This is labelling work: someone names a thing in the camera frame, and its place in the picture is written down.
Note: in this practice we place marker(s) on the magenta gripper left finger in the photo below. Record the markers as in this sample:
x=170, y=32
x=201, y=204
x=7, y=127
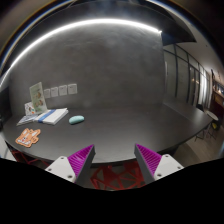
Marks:
x=74, y=167

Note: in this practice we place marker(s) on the curved led light strip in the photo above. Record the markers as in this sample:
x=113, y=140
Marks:
x=75, y=25

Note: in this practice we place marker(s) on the glass partition wall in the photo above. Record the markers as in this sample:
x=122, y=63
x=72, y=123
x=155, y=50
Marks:
x=186, y=78

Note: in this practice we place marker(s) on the white wall socket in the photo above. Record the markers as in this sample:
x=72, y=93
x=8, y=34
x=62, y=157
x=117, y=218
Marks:
x=54, y=92
x=47, y=93
x=63, y=90
x=72, y=89

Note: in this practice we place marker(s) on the teal computer mouse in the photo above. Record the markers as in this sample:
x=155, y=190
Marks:
x=76, y=119

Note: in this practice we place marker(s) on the green standing menu card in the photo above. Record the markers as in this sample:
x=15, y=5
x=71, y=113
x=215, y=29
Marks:
x=37, y=98

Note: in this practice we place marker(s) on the flat grey brochure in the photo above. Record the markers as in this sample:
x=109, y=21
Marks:
x=26, y=119

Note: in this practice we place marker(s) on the round white side table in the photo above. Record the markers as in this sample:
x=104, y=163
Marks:
x=212, y=115

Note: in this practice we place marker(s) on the red geometric table base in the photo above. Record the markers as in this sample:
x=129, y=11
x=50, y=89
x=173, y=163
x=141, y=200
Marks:
x=114, y=178

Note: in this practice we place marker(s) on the small white standing card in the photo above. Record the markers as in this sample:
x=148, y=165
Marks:
x=29, y=109

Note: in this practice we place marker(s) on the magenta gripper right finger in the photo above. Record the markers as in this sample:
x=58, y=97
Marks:
x=153, y=165

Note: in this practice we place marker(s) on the orange corgi mouse pad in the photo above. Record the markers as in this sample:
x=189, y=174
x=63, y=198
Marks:
x=28, y=137

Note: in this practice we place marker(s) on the white book with blue stripe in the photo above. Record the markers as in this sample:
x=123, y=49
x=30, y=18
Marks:
x=52, y=116

